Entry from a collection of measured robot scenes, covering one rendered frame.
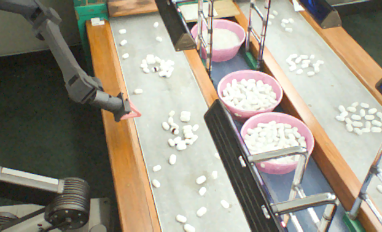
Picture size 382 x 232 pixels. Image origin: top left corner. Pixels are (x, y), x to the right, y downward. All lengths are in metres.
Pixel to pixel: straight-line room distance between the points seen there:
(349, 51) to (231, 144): 1.14
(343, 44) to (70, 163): 1.60
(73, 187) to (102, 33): 0.95
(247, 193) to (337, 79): 1.06
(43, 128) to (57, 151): 0.23
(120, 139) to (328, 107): 0.84
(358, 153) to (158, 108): 0.78
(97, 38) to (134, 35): 0.18
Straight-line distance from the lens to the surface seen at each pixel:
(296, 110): 1.77
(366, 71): 2.05
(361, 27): 3.91
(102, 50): 2.07
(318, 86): 1.94
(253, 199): 1.03
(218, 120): 1.19
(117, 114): 1.54
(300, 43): 2.19
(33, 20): 1.80
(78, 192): 1.46
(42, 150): 2.74
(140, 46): 2.12
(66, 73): 1.53
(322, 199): 1.03
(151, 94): 1.83
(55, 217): 1.47
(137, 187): 1.46
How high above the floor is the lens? 1.92
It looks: 44 degrees down
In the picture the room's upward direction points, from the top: straight up
